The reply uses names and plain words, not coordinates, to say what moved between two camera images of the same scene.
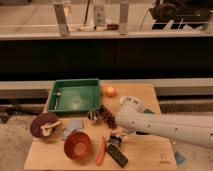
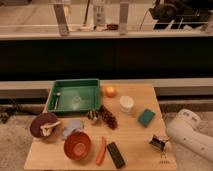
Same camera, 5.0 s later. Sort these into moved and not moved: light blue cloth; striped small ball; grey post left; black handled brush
Moved: black handled brush
Not moved: grey post left; light blue cloth; striped small ball
